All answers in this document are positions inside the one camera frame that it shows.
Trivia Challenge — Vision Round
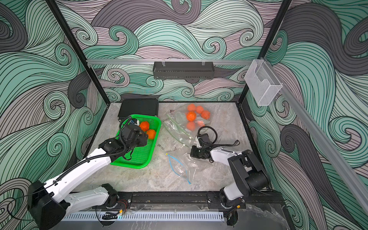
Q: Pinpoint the orange fruit taken out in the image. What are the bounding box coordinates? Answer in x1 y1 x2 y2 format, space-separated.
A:
140 121 150 132

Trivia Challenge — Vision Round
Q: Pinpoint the green-zip bag of oranges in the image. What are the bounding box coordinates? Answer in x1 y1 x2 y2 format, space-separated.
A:
164 103 214 147

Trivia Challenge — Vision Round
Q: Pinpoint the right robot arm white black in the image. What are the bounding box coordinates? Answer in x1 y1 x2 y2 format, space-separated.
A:
190 126 270 209

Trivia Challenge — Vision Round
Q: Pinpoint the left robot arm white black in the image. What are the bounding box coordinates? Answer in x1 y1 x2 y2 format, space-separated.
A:
27 116 148 230

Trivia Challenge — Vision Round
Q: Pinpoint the green plastic basket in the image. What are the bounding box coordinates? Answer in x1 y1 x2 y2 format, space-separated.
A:
111 114 162 169

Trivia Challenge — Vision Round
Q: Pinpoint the black hard case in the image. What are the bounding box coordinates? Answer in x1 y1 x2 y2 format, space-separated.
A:
117 99 159 121

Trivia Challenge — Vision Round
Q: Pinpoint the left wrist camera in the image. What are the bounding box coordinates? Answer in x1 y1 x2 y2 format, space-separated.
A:
128 118 140 126

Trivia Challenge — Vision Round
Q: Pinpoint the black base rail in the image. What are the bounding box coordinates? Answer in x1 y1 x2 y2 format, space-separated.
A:
118 191 284 209

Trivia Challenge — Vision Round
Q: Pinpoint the black wall tray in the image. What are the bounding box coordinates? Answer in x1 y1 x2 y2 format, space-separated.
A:
153 61 215 80

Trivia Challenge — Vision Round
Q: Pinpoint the clear acrylic wall holder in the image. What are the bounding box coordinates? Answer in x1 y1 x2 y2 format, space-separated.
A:
244 59 282 106

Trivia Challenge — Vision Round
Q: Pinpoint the aluminium wall rail back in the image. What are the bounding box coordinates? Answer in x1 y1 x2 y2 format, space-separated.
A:
86 58 254 66

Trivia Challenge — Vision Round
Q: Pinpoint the aluminium wall rail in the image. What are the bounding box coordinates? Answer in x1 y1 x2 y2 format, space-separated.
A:
261 57 368 214
86 58 254 66

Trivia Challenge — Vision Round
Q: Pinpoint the white slotted cable duct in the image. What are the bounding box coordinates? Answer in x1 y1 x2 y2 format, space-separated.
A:
63 211 225 222

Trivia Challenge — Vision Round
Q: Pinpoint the aluminium wall rail right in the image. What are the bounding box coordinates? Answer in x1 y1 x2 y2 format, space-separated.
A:
261 57 368 214

